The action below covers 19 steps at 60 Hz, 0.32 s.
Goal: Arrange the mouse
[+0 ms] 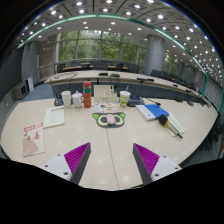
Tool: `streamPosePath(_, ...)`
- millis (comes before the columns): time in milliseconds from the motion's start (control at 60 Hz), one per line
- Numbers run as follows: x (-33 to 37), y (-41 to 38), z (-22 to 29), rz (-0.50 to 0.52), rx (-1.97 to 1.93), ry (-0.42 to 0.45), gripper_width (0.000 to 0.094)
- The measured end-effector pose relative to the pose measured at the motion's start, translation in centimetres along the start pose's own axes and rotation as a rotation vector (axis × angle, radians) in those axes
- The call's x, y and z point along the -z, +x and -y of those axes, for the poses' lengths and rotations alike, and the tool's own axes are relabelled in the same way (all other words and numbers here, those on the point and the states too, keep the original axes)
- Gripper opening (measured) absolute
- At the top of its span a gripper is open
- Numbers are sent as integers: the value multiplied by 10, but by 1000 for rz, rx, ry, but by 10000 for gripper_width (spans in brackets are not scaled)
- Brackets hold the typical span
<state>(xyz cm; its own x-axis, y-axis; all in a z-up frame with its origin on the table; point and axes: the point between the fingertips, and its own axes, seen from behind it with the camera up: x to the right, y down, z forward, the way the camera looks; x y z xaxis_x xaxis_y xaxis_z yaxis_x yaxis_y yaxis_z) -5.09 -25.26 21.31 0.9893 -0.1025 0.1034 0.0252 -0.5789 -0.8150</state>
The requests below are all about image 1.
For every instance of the cat face mouse pad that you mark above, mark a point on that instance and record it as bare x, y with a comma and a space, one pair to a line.
99, 120

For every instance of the white booklet with red header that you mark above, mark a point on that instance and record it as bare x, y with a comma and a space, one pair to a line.
54, 116

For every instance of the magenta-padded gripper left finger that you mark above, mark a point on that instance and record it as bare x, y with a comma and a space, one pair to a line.
76, 156

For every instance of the dark office chairs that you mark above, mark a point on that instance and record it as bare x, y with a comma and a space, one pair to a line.
133, 68

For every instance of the blue and white book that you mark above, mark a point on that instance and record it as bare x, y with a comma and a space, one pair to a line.
151, 111

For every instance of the ceiling lights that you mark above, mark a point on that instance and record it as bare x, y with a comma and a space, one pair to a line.
79, 3

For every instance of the colourful sticker sheet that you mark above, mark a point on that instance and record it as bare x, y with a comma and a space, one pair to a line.
103, 107

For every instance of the black gooseneck conference microphone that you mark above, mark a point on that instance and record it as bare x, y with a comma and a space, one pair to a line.
58, 102
136, 101

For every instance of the white floor-standing appliance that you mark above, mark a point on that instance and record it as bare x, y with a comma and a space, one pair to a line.
30, 84

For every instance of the black yellow handheld microphone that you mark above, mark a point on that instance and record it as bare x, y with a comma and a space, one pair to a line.
164, 120

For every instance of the stack of white paper cups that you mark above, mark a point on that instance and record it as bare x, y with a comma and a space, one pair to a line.
66, 99

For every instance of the green white cup with straw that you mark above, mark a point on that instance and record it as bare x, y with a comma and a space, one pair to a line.
124, 99

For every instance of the long curved conference table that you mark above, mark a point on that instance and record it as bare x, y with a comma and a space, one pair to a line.
126, 76

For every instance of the white cardboard box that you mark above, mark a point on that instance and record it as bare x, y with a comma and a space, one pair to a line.
105, 94

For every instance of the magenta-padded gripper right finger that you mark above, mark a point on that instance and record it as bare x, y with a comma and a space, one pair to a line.
147, 157

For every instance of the red white fan-print magazine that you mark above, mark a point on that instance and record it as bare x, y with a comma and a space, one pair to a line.
32, 140

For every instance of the red drink bottle green band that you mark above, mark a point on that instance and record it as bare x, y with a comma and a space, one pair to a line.
87, 96

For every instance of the white lidded mug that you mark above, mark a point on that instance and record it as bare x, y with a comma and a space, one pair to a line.
77, 100

